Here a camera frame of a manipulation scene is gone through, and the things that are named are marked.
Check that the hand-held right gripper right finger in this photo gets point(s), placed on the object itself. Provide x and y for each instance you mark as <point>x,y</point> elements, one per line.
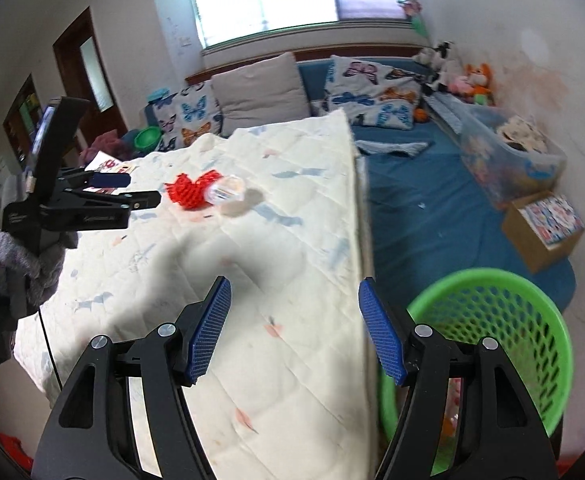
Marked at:
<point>380,330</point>

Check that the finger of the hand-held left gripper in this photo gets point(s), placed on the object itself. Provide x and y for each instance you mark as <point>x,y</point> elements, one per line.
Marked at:
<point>142,200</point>
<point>112,180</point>

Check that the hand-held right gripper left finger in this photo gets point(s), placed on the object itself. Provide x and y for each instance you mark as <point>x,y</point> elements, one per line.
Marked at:
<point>212,330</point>

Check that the red foam mesh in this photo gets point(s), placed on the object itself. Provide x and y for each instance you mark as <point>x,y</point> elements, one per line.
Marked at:
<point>187,192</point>

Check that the clear plastic cup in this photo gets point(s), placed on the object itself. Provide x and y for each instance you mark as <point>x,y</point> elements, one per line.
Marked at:
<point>227,190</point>

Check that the green plastic basket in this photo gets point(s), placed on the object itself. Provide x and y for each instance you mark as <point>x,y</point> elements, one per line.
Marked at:
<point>522,310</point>

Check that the person's left hand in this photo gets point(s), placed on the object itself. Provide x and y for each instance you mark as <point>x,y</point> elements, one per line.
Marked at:
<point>37,275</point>

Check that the pink cloth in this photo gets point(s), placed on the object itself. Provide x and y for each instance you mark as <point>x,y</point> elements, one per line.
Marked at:
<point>102,145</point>

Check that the wooden bookshelf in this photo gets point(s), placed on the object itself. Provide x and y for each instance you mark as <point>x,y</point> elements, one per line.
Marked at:
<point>22,110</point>

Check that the green bowl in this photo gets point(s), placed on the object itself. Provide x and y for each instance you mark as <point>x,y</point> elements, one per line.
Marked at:
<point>147,140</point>

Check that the wooden door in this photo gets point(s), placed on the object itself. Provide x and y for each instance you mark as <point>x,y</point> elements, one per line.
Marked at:
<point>87,70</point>

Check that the white paper sheet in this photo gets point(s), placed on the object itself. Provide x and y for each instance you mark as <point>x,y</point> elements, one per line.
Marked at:
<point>0,180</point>

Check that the small butterfly print pillow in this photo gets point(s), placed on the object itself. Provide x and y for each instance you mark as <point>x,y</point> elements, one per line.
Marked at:
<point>192,115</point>

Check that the blue bed sheet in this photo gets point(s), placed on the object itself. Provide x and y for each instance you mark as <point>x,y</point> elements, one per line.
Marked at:
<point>422,200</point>

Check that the beige pillow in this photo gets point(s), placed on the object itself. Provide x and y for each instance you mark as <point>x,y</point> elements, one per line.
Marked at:
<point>257,92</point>

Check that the cardboard box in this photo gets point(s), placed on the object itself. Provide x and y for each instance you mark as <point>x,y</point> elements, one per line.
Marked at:
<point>527,240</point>

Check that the blue white cloth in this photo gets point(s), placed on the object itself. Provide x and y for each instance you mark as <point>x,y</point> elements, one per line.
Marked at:
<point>392,147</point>

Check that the clear plastic storage bin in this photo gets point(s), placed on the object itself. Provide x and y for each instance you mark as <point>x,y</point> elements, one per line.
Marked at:
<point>487,160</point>

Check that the small orange toy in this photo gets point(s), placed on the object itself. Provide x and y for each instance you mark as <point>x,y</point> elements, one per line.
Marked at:
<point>420,115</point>

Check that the wooden headboard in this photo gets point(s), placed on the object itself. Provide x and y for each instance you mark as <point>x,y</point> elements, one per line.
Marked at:
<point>312,52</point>

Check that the red plastic object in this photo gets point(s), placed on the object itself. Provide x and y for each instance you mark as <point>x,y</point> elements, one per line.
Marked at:
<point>12,452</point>

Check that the large butterfly print pillow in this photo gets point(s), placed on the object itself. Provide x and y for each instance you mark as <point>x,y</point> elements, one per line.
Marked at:
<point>367,90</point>

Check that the pink plush toy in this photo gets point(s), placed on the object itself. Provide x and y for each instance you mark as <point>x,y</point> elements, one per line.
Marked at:
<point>458,85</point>

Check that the orange fox plush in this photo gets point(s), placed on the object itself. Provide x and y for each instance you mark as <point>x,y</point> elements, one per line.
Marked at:
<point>480,82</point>

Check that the black white cow plush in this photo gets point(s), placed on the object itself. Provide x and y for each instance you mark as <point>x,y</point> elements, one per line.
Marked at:
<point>437,62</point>

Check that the paper pinwheel decoration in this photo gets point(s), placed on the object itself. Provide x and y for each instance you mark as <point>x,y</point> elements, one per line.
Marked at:
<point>412,7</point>

